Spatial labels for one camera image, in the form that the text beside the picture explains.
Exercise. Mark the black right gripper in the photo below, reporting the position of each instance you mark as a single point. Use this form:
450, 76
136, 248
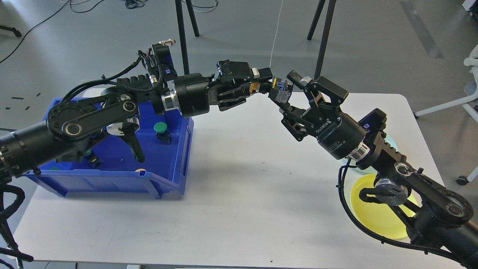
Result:
335, 131

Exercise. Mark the green push button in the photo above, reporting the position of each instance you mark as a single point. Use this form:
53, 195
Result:
92, 158
163, 135

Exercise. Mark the blue plastic storage bin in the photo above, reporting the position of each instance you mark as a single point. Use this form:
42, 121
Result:
166, 165

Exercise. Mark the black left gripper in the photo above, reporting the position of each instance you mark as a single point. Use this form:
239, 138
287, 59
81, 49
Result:
189, 93

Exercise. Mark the black tripod leg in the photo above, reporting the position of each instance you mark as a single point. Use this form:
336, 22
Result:
182, 32
325, 34

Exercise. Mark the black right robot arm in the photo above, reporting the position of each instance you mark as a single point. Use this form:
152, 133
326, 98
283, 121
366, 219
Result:
437, 220

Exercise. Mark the yellow plate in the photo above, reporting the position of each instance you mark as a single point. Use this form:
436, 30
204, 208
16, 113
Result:
378, 218

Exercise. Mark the white chair base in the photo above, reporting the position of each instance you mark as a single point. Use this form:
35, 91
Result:
468, 103

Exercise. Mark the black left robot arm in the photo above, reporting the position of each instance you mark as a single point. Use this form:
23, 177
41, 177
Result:
94, 110

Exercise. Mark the light green plate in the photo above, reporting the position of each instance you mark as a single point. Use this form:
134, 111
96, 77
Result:
390, 144

